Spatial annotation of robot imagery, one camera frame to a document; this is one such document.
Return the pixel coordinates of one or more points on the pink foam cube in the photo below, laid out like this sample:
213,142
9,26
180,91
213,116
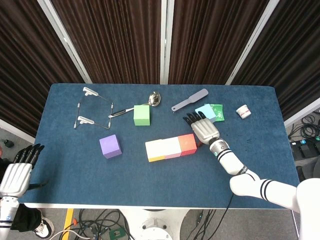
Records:
172,147

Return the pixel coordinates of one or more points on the white table frame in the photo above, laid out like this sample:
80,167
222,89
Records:
125,205

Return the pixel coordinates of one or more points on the small green box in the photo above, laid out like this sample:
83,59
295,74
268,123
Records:
117,234

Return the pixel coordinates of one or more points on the light blue foam cube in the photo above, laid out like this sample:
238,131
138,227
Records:
208,112

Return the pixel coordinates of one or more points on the yellow floor tape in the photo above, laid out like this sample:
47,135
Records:
68,218

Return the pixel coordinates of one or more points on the grey plastic spatula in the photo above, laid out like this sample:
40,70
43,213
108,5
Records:
190,100

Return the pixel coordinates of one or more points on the purple foam cube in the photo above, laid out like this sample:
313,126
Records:
110,147

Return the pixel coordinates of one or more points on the red foam cube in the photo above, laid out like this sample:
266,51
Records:
187,143

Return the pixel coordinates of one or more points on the black white sneaker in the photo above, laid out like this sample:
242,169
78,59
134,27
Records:
43,228

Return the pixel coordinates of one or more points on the blue velvet table cloth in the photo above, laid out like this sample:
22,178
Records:
160,185

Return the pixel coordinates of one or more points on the brown pleated curtain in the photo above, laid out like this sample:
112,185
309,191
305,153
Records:
25,62
212,37
112,37
295,50

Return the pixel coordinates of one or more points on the small black floor object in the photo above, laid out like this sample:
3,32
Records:
8,143

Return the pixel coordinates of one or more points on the white partition post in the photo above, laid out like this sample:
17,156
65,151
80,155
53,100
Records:
302,116
15,130
64,37
253,37
167,37

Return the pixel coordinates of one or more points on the yellow pink block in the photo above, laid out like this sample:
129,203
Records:
155,150

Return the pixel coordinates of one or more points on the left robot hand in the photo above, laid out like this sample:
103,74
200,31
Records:
15,178

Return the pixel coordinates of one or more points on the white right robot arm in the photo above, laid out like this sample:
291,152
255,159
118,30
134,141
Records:
232,162

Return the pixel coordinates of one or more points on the green foam cube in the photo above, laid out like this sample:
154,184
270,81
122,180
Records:
142,115

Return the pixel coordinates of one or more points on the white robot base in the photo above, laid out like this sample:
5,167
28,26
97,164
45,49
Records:
155,213

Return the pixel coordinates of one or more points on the black power adapters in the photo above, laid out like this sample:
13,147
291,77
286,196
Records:
303,148

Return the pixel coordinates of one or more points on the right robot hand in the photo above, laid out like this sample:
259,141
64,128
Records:
205,131

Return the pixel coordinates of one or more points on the green printed packet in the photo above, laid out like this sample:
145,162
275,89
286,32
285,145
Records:
218,113

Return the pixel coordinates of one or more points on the small white jar red label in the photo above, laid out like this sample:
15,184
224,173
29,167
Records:
243,112

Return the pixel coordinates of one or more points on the person in black clothing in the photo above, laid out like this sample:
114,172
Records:
25,217

